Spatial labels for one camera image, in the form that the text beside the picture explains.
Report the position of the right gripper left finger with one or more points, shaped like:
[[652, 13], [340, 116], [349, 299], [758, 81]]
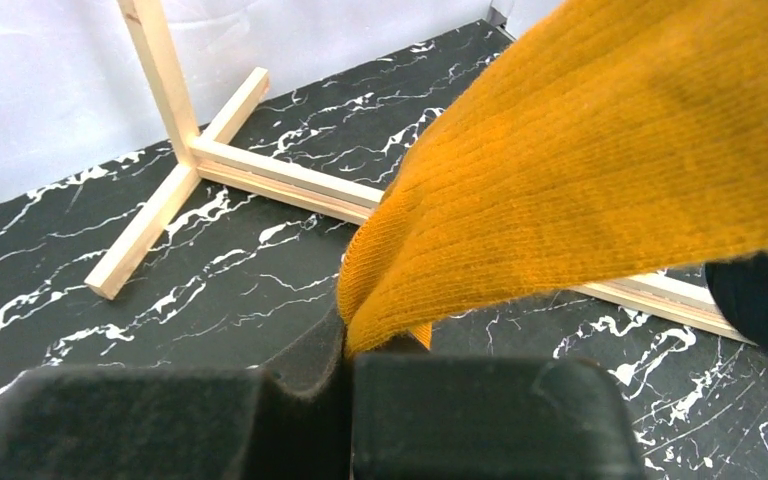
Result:
[[286, 419]]

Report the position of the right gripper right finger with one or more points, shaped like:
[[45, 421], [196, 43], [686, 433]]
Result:
[[420, 415]]

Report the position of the wooden clothes rack frame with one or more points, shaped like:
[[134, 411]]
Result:
[[208, 155]]

